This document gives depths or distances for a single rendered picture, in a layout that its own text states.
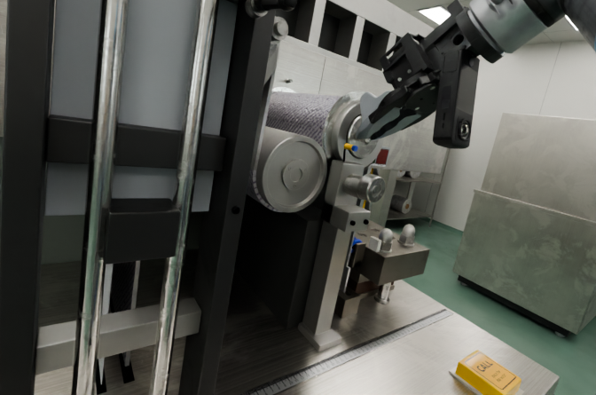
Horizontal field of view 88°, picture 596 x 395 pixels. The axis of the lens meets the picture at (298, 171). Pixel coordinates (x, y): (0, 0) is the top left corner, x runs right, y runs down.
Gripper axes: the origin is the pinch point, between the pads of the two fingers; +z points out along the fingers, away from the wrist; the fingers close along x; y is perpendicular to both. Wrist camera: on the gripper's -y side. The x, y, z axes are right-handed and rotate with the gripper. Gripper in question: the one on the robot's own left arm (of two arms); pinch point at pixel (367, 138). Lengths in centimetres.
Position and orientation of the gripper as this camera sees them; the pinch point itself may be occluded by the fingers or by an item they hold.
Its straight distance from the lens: 50.6
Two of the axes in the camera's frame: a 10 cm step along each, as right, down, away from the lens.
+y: -2.3, -8.9, 3.9
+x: -8.0, -0.5, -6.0
